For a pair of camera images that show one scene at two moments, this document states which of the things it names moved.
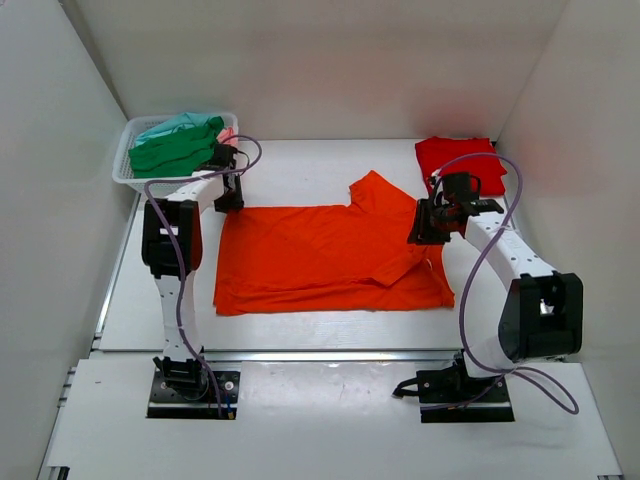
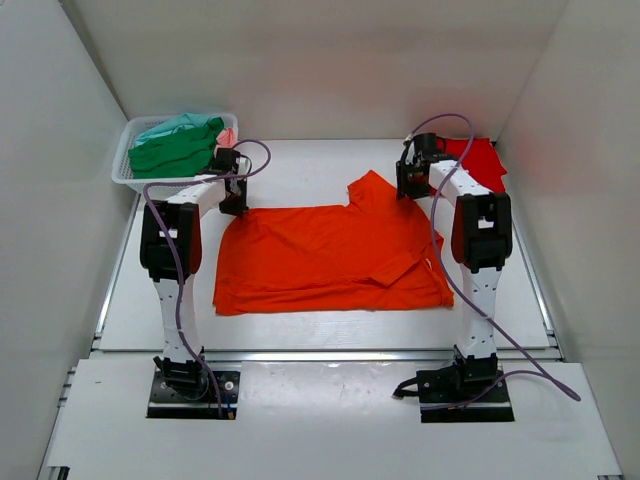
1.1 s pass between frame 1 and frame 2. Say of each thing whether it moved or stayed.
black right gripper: moved
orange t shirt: stayed
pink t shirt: stayed
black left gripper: stayed
